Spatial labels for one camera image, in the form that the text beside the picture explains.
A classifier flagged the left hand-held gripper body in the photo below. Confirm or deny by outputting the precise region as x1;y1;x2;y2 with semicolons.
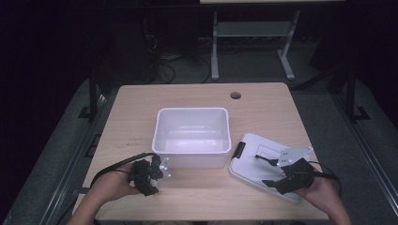
128;154;172;188

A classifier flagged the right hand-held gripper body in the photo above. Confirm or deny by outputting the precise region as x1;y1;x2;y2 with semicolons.
276;146;315;195

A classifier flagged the white box lid black handle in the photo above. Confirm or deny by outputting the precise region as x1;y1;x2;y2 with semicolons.
228;132;314;204

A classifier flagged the white plastic storage box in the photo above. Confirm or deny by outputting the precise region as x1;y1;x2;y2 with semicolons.
151;107;233;170

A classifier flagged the person's left hand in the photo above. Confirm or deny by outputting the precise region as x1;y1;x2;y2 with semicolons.
93;164;140;203

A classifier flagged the person's right hand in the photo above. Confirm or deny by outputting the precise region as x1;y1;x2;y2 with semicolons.
295;177;342;214

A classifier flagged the grey metal framed desk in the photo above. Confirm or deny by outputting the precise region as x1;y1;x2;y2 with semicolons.
199;0;346;82

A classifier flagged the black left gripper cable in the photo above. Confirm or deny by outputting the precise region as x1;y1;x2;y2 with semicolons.
89;152;158;188

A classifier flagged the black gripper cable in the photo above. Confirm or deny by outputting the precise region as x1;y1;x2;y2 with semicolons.
89;152;158;188
308;160;343;197

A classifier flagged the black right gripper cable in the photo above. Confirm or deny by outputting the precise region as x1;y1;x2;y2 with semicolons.
308;160;343;197

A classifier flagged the black rail bracket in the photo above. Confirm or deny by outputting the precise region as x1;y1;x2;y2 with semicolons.
84;134;101;158

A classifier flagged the aluminium floor rail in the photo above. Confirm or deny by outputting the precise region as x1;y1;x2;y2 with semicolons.
38;93;111;225
331;93;398;217

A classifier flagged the black metal stand post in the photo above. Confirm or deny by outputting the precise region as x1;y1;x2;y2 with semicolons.
78;68;101;121
345;67;372;123

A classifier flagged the tangle of floor cables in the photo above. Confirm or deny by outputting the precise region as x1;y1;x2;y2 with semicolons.
142;34;214;84

